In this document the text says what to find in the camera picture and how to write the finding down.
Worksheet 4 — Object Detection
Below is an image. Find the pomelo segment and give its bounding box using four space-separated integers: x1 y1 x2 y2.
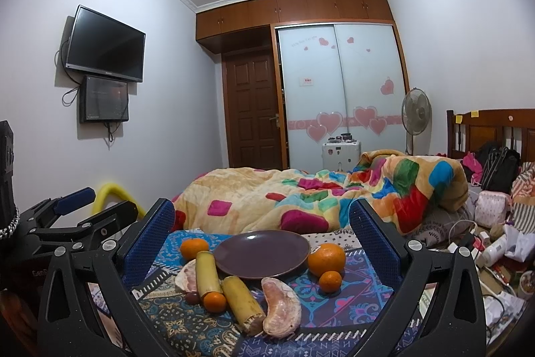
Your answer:
175 259 197 293
261 277 302 339

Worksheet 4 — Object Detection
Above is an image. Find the medium orange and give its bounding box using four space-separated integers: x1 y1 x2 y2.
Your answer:
180 238 209 262

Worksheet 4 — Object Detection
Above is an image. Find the yellow sugarcane piece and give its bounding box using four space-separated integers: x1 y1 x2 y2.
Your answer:
221 275 266 336
196 251 222 299

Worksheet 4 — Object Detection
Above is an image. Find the small orange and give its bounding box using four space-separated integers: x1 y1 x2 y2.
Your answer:
202 292 227 314
318 271 343 293

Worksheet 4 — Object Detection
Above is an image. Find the large orange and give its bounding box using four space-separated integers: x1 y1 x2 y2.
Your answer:
307 243 346 277

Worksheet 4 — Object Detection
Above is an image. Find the pomelo segment front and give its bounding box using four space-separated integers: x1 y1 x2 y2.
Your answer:
261 277 302 339

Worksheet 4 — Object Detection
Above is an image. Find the yellow foam tube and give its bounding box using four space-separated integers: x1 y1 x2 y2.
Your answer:
91 182 146 219

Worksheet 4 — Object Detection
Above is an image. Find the dark red grape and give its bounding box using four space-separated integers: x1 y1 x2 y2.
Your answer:
185 292 200 305

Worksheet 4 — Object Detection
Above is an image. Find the pink quilted bag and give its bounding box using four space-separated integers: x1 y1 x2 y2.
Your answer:
474 190 512 228

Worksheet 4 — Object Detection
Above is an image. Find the patterned blue purple cloth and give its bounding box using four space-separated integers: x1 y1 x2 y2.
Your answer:
132 229 392 356

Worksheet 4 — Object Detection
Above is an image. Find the colourful patchwork quilt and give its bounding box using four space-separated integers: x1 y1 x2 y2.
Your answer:
173 150 469 235

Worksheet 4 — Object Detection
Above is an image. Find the dark purple round plate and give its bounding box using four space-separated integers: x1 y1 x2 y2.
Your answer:
213 230 310 280

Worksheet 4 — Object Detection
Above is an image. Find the black backpack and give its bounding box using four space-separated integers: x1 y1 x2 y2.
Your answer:
475 142 521 194

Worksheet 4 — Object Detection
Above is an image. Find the brown wooden door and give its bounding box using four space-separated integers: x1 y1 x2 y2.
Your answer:
222 50 283 169

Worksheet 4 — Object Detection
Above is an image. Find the white appliance box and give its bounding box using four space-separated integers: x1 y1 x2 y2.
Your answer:
322 133 361 172

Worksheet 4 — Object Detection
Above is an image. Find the wooden bed headboard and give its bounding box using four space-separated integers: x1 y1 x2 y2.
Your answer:
446 109 535 162

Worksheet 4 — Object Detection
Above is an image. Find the standing electric fan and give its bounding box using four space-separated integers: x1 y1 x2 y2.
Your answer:
402 87 432 155

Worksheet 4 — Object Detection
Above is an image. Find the white sliding wardrobe with hearts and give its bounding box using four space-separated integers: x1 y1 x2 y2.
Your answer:
277 23 405 173

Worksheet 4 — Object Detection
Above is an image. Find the small wall mounted screen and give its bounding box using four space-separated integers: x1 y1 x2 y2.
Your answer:
78 76 129 123

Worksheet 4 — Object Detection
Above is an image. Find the wall mounted black television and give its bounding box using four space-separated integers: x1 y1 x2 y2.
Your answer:
65 4 146 82

